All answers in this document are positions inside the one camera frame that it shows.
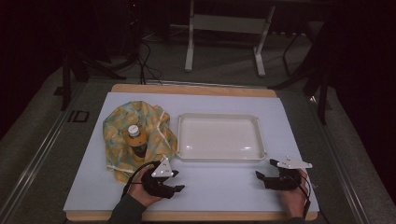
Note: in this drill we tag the white plastic tray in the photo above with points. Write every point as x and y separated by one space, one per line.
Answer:
219 138

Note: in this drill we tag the orange juice bottle white cap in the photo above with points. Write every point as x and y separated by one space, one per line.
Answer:
137 142

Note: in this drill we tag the metal floor rail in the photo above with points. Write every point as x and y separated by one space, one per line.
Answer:
339 158
37 155

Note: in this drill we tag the person's left hand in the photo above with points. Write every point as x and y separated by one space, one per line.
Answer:
139 191

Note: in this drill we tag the person's right hand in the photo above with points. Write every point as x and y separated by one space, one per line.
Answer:
292 200

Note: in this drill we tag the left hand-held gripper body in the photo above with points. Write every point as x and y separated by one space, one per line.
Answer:
157 183

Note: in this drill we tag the yellow green patterned cloth bag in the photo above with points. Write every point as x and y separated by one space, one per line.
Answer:
118 130

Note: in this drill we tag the black chair frame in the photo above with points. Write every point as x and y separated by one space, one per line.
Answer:
291 51

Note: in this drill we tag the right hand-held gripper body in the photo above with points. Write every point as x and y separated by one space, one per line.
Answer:
285 180

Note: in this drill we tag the white metal table frame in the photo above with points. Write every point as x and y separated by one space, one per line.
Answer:
229 23

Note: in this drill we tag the pale blue table mat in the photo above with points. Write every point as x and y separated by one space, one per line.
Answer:
218 186

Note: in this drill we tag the black metal stand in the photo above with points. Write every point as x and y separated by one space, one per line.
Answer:
79 67

